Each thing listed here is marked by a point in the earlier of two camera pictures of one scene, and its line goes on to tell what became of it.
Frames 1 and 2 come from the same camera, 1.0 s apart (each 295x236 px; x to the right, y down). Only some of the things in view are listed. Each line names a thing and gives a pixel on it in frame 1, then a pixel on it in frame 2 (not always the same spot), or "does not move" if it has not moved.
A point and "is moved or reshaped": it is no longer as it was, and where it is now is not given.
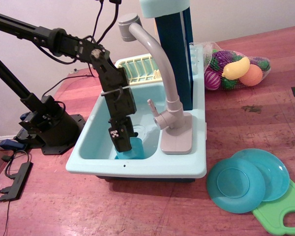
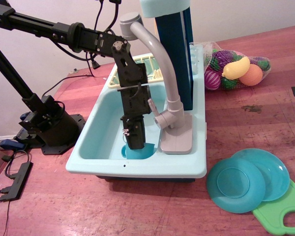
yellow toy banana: x=235 y=70 does not move
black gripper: x=120 y=103 to x=135 y=102
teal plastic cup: x=136 y=152 is moved or reshaped
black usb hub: x=17 y=178 does not move
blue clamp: x=11 y=145 does not move
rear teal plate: x=275 y=170 does not move
